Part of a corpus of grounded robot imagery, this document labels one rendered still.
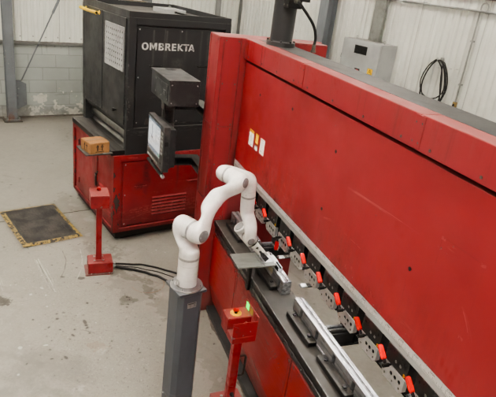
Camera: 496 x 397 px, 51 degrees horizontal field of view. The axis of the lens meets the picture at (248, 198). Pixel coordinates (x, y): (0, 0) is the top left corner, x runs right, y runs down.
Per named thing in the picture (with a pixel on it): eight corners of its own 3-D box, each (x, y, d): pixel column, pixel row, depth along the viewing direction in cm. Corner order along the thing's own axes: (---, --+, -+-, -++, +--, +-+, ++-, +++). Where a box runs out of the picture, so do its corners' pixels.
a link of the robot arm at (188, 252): (187, 265, 292) (190, 226, 283) (166, 251, 303) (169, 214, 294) (203, 258, 301) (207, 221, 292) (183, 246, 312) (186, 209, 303)
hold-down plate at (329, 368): (316, 359, 279) (316, 354, 278) (324, 358, 281) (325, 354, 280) (343, 401, 253) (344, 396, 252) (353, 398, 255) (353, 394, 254)
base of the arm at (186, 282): (179, 297, 295) (181, 268, 288) (164, 280, 309) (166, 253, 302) (208, 289, 306) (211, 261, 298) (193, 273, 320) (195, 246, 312)
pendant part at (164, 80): (146, 165, 452) (150, 66, 419) (173, 165, 462) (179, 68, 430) (162, 188, 410) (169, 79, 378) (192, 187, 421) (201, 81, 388)
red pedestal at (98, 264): (83, 265, 498) (83, 184, 466) (110, 263, 507) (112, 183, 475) (85, 276, 481) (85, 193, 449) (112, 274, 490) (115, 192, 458)
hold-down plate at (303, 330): (286, 315, 313) (286, 310, 312) (294, 313, 315) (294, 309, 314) (307, 347, 287) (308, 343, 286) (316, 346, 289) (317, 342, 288)
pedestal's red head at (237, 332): (220, 324, 331) (223, 301, 325) (243, 321, 338) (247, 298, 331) (231, 345, 315) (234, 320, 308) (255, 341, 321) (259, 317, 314)
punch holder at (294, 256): (289, 257, 316) (293, 233, 310) (301, 257, 319) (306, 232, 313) (299, 271, 303) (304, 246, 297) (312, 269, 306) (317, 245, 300)
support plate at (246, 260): (229, 255, 348) (229, 254, 348) (265, 252, 357) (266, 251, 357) (238, 268, 333) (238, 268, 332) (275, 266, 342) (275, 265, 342)
